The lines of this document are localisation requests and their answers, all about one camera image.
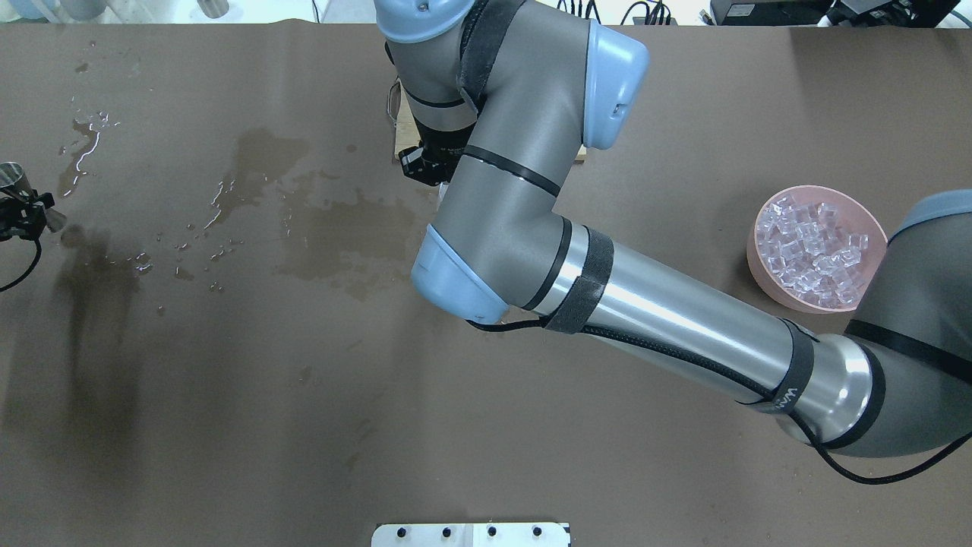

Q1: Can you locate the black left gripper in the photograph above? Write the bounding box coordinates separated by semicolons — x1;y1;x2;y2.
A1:
1;193;56;242

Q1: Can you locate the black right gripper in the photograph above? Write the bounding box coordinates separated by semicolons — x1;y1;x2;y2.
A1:
398;122;468;186

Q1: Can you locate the pink bowl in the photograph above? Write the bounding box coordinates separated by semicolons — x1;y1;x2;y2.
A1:
746;185;888;314

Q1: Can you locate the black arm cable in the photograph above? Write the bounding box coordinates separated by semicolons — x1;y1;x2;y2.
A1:
465;318;972;485

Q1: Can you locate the steel double jigger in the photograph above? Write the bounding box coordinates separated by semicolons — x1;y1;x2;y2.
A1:
1;162;67;240

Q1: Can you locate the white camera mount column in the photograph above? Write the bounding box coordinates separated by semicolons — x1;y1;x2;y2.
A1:
371;522;573;546

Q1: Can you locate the small steel cup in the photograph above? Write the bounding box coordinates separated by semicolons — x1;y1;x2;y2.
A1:
197;0;231;20

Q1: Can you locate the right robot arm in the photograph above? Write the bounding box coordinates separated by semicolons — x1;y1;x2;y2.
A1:
375;1;971;458

